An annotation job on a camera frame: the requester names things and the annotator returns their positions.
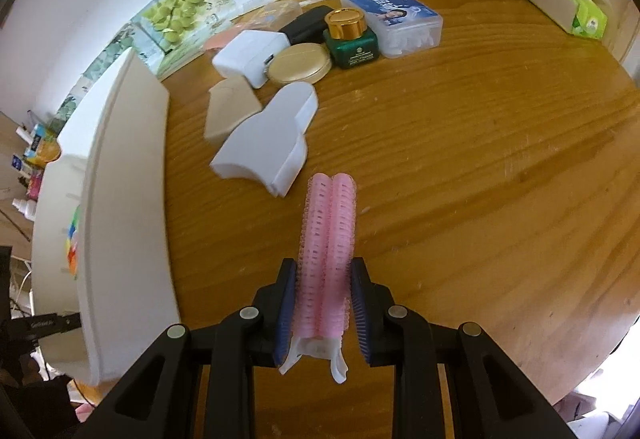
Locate pink hair roller clip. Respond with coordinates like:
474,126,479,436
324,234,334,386
280,173,357,384

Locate white foam shaped block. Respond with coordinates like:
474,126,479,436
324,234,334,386
210,81,318,197

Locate white plastic storage bin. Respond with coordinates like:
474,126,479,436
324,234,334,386
32,50,180,386

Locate beige makeup sponge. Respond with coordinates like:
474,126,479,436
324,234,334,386
204,76,262,146

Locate gold round compact tin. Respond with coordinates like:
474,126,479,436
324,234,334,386
267,42,332,86

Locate white power adapter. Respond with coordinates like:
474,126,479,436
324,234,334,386
212,29,290,89

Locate black case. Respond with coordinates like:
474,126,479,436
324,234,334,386
279,6,333,46

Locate clear plastic box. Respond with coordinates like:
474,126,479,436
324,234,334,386
245,0,303,32

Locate blue floss pick box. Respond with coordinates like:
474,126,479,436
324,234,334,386
341,0,442,58

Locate colourful puzzle cube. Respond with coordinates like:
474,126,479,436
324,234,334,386
65,206,80,277

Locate orange juice carton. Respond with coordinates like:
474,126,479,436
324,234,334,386
23,124,62,168

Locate green tissue pack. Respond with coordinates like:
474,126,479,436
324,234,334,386
529,0,612,40

